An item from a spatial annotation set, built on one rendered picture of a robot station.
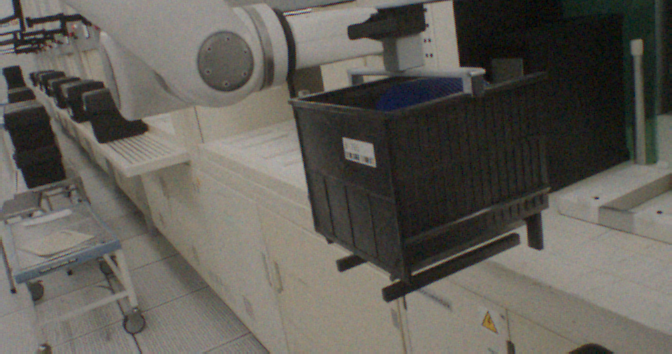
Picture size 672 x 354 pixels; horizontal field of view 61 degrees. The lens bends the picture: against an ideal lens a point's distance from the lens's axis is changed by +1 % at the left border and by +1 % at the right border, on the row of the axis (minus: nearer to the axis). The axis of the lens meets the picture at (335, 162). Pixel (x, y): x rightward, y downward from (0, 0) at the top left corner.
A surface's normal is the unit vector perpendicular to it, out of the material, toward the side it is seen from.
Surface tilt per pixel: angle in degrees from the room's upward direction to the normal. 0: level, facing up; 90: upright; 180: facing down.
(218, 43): 89
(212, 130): 90
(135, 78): 94
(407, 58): 90
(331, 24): 81
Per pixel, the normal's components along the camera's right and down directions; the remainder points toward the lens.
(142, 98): 0.50, 0.59
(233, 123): 0.49, 0.15
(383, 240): -0.86, 0.26
